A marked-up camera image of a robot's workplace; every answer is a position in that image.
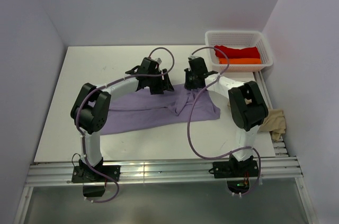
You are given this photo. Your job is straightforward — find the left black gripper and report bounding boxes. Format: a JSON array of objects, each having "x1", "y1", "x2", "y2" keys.
[{"x1": 147, "y1": 69, "x2": 174, "y2": 95}]

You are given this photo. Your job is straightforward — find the lilac t shirt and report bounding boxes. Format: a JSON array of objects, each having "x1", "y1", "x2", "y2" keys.
[{"x1": 101, "y1": 84, "x2": 220, "y2": 135}]

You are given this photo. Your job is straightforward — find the white plastic basket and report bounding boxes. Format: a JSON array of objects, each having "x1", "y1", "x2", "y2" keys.
[{"x1": 205, "y1": 30, "x2": 273, "y2": 72}]

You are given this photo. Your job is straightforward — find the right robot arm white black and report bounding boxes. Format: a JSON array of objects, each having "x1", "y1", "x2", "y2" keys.
[{"x1": 184, "y1": 56, "x2": 269, "y2": 176}]

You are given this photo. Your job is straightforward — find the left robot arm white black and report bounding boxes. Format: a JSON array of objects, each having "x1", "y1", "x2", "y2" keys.
[{"x1": 70, "y1": 57, "x2": 174, "y2": 181}]

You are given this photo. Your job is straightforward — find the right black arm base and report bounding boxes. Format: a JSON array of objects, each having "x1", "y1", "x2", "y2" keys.
[{"x1": 208, "y1": 160, "x2": 259, "y2": 180}]

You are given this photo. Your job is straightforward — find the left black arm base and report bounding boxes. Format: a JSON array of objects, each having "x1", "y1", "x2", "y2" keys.
[{"x1": 71, "y1": 165, "x2": 121, "y2": 199}]

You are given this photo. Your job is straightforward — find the rolled orange t shirt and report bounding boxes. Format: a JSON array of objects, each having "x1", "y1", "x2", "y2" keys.
[{"x1": 218, "y1": 58, "x2": 261, "y2": 65}]

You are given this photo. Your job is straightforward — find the rolled red t shirt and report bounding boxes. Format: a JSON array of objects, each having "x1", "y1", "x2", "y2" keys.
[{"x1": 215, "y1": 46, "x2": 260, "y2": 59}]

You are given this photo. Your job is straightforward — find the beige t shirt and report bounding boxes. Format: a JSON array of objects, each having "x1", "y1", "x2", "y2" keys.
[{"x1": 258, "y1": 109, "x2": 287, "y2": 141}]

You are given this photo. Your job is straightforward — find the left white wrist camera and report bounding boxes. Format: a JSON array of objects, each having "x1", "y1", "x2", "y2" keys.
[{"x1": 155, "y1": 58, "x2": 162, "y2": 64}]

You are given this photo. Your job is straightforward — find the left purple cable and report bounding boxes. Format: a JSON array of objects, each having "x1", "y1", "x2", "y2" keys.
[{"x1": 75, "y1": 47, "x2": 175, "y2": 203}]

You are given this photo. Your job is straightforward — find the purple cable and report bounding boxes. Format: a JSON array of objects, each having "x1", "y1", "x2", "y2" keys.
[
  {"x1": 75, "y1": 47, "x2": 175, "y2": 203},
  {"x1": 187, "y1": 46, "x2": 263, "y2": 195}
]

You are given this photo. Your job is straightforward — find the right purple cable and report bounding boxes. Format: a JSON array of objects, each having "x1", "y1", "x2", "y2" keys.
[{"x1": 187, "y1": 46, "x2": 263, "y2": 195}]

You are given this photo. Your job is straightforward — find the aluminium frame rails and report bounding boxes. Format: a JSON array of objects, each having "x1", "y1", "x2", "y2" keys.
[{"x1": 13, "y1": 44, "x2": 318, "y2": 224}]

